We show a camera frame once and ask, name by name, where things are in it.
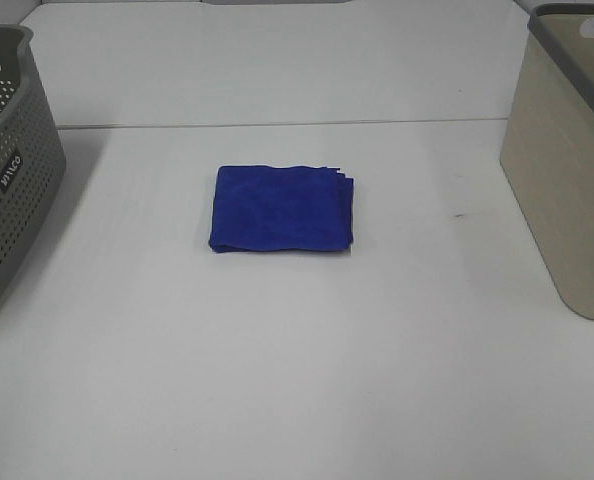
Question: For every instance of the blue towel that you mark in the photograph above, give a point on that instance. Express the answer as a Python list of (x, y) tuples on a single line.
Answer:
[(266, 209)]

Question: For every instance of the beige plastic basket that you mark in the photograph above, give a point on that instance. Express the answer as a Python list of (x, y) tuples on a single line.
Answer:
[(547, 153)]

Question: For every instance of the grey perforated plastic basket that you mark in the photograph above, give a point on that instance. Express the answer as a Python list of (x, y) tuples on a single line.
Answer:
[(32, 159)]

